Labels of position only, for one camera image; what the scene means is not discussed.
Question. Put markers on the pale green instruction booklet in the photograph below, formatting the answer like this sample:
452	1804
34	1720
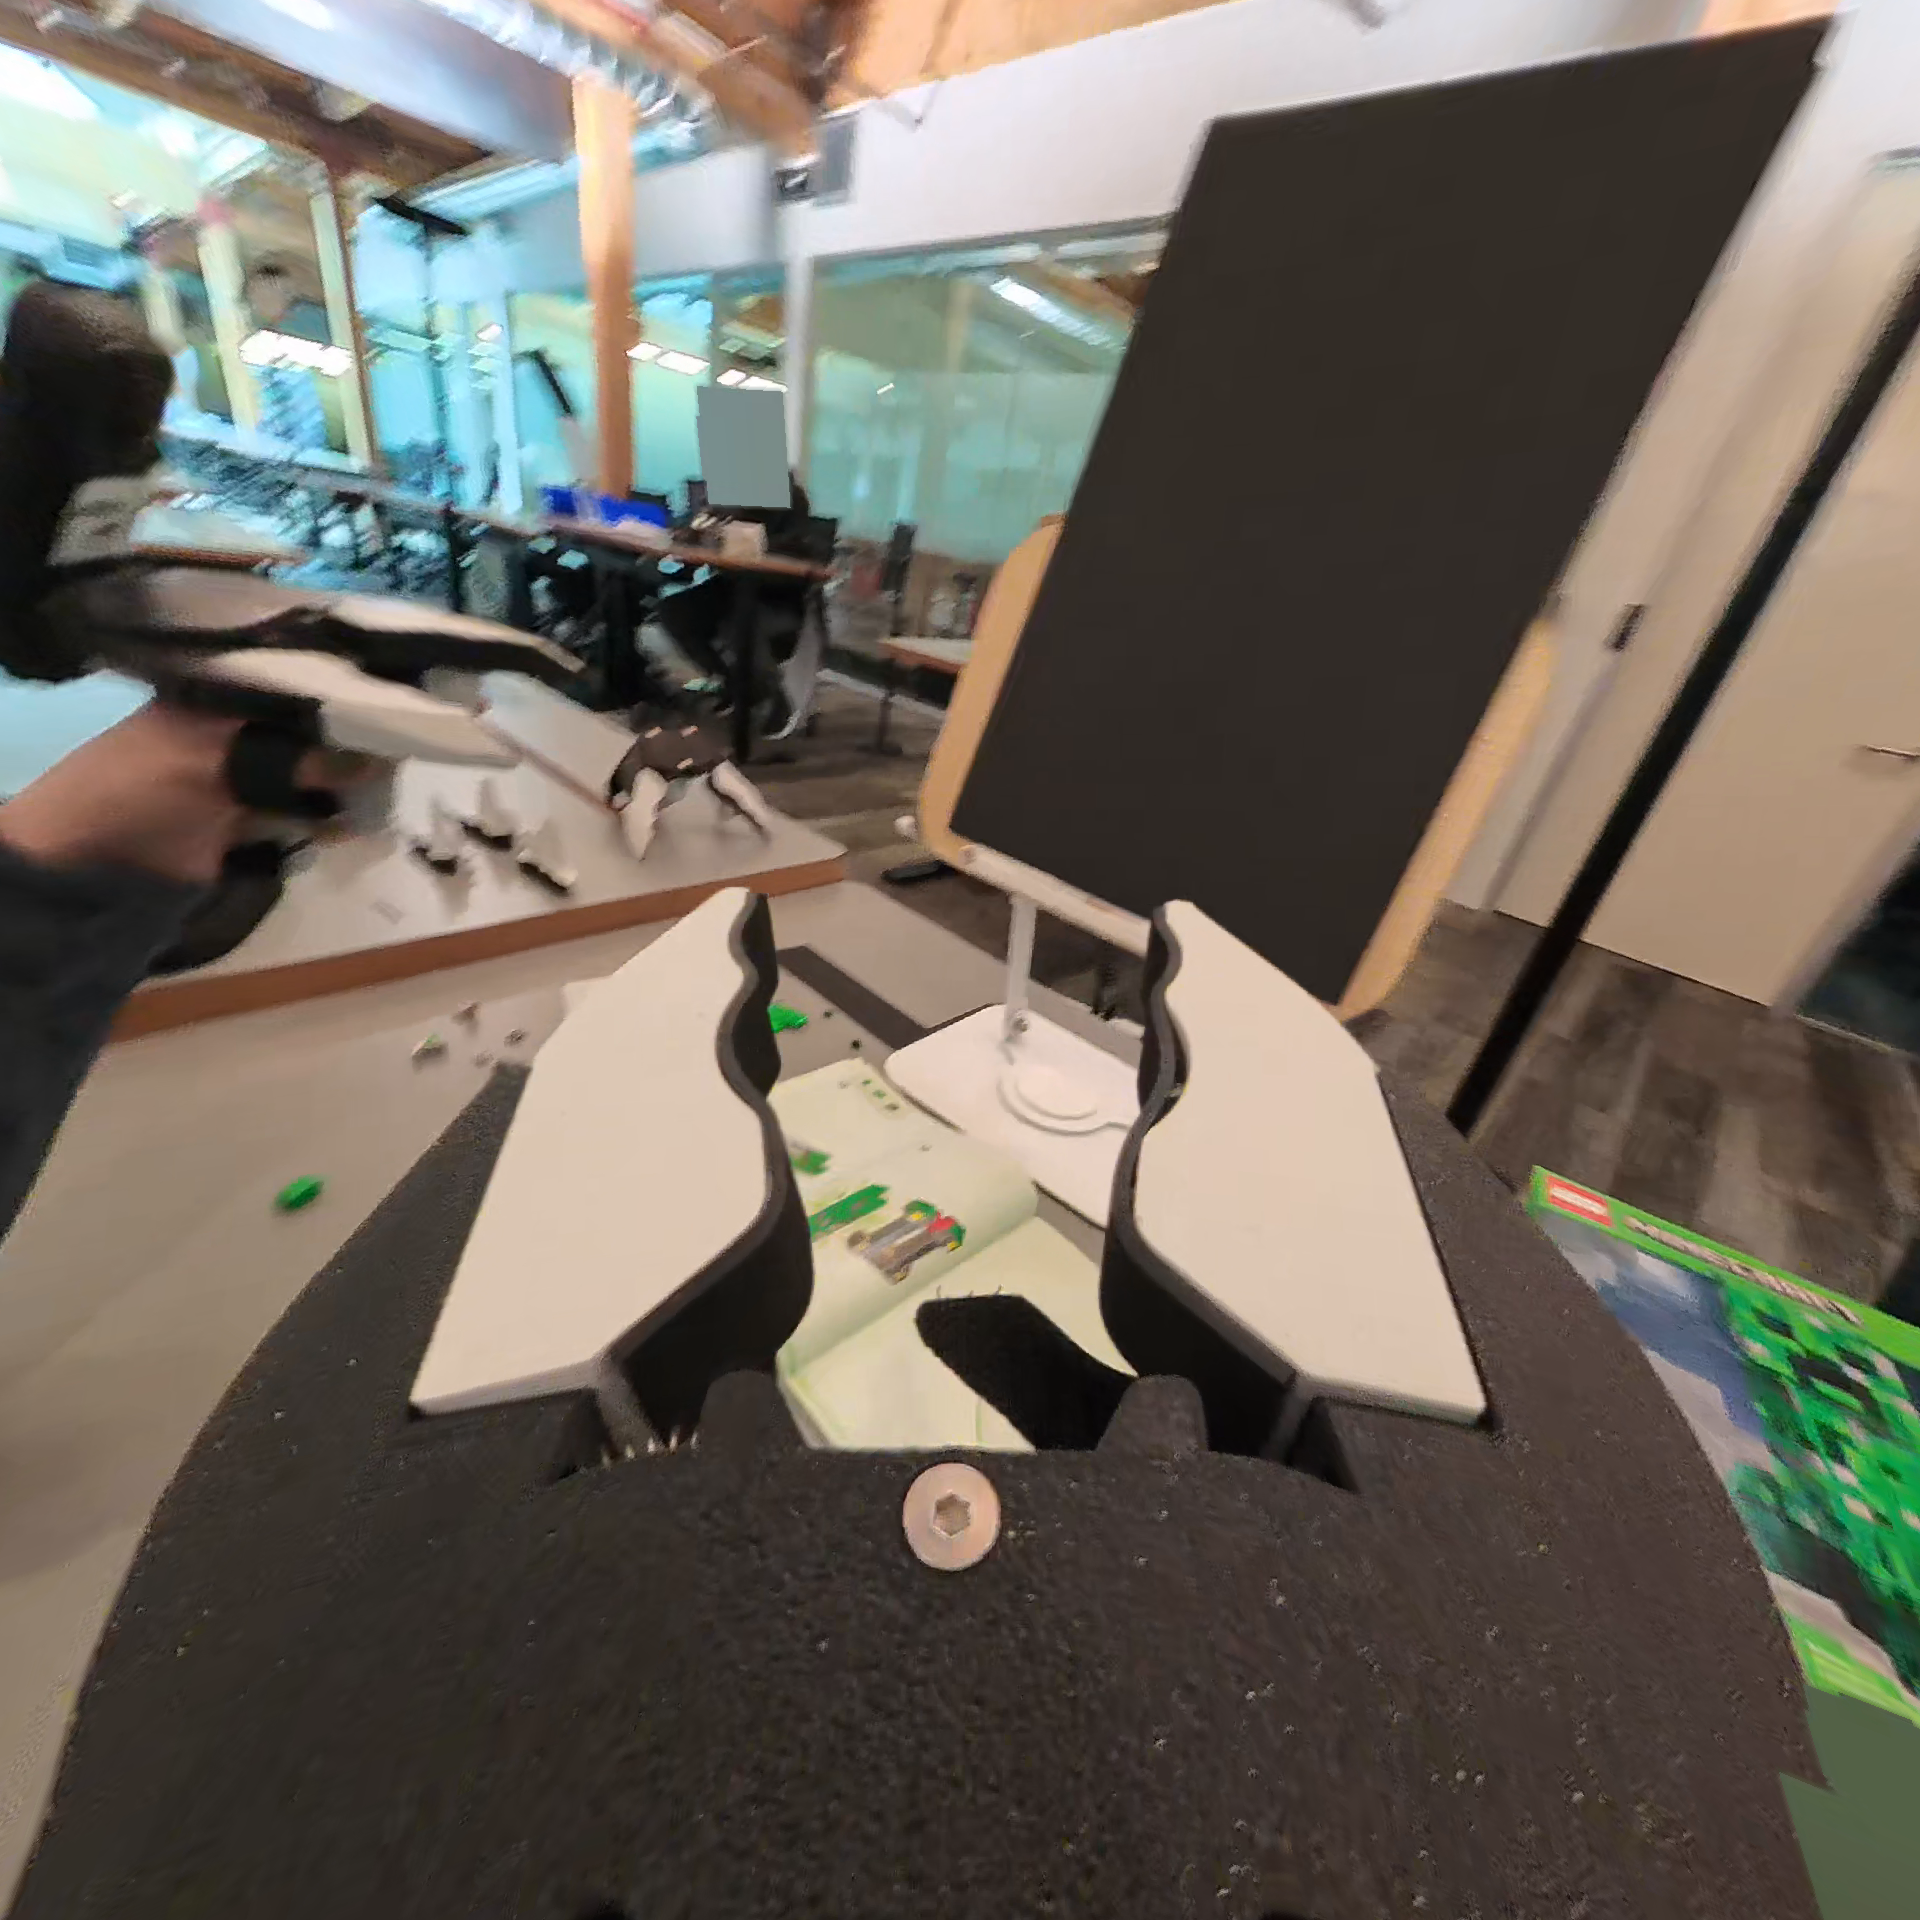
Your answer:
932	1184

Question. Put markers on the long office desk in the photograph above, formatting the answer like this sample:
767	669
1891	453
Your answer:
722	557

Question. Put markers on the person's left hand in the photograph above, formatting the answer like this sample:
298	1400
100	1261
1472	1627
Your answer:
136	795

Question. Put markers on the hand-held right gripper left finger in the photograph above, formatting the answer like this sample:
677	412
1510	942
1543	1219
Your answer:
599	1184

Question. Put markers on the wood-edged grey table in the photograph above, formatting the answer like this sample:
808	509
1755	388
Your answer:
452	931

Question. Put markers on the black panel on white stand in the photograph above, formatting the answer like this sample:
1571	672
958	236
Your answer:
1424	523

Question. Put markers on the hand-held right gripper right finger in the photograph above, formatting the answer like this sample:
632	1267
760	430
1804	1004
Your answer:
1306	1200

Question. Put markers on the grey desk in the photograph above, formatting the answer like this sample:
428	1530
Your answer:
224	1318

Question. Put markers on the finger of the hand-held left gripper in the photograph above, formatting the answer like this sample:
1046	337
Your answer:
452	646
390	720

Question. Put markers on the grey wall speaker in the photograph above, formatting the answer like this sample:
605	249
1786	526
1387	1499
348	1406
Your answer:
820	158

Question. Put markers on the green toy brick box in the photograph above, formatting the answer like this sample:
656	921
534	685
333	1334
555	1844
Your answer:
1724	1348

